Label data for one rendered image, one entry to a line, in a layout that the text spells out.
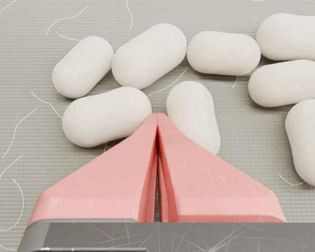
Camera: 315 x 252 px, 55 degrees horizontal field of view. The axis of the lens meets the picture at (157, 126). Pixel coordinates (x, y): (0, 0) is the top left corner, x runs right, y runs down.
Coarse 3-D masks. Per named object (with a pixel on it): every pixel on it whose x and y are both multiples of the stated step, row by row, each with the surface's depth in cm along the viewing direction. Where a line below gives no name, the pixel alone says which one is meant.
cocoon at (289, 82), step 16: (272, 64) 13; (288, 64) 13; (304, 64) 13; (256, 80) 13; (272, 80) 13; (288, 80) 13; (304, 80) 13; (256, 96) 13; (272, 96) 13; (288, 96) 13; (304, 96) 13
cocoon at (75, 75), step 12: (96, 36) 14; (72, 48) 13; (84, 48) 13; (96, 48) 13; (108, 48) 13; (60, 60) 13; (72, 60) 13; (84, 60) 13; (96, 60) 13; (108, 60) 13; (60, 72) 13; (72, 72) 13; (84, 72) 13; (96, 72) 13; (60, 84) 13; (72, 84) 13; (84, 84) 13; (72, 96) 13
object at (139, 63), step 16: (144, 32) 13; (160, 32) 13; (176, 32) 13; (128, 48) 13; (144, 48) 13; (160, 48) 13; (176, 48) 13; (112, 64) 13; (128, 64) 13; (144, 64) 13; (160, 64) 13; (176, 64) 14; (128, 80) 13; (144, 80) 13
